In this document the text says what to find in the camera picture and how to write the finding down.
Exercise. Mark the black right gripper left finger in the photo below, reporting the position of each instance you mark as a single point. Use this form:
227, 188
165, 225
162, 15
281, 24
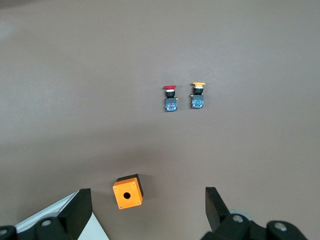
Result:
70, 220

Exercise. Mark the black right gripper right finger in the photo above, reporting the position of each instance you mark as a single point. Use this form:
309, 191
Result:
225, 225

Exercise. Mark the red push button switch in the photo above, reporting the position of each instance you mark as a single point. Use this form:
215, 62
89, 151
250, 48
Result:
170, 105

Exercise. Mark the white drawer cabinet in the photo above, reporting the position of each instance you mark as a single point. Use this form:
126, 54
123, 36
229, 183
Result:
92, 232

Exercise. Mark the brown table cover sheet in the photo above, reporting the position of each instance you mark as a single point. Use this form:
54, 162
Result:
75, 75

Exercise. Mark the orange button enclosure box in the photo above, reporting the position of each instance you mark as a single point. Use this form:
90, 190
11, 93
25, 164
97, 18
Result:
133, 186

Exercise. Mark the yellow push button switch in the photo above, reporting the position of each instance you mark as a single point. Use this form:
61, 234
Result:
197, 102

